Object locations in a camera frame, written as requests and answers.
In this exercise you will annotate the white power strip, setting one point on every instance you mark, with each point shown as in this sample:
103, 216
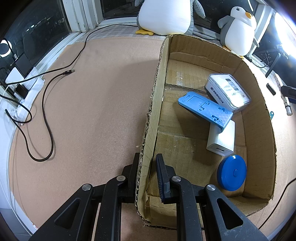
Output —
32, 92

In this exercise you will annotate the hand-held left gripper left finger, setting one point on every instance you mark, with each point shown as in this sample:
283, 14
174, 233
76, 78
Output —
130, 171

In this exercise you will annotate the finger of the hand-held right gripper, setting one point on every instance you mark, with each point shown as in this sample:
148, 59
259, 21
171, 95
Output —
290, 92

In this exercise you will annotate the small teal tag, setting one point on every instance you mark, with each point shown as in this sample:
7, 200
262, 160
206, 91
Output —
272, 115

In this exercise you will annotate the white USB charger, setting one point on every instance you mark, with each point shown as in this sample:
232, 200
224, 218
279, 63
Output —
222, 140

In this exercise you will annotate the small penguin plush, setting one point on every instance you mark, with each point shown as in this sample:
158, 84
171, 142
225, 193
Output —
239, 34

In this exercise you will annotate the large penguin plush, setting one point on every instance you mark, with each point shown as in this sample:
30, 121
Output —
166, 16

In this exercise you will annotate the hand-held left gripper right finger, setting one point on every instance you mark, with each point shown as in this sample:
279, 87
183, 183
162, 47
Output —
161, 183

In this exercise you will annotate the round blue tape measure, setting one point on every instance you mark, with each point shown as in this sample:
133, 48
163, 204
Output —
231, 172

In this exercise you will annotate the white case with clear lid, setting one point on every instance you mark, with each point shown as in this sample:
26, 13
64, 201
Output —
227, 90

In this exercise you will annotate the small black block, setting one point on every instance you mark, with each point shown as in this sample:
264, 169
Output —
270, 89

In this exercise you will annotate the light blue phone stand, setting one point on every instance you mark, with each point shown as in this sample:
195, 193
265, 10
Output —
203, 109

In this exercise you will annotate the white plugged-in adapter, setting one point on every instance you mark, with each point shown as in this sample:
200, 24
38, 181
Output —
13, 76

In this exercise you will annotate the cardboard box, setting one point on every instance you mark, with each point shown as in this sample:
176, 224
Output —
185, 150

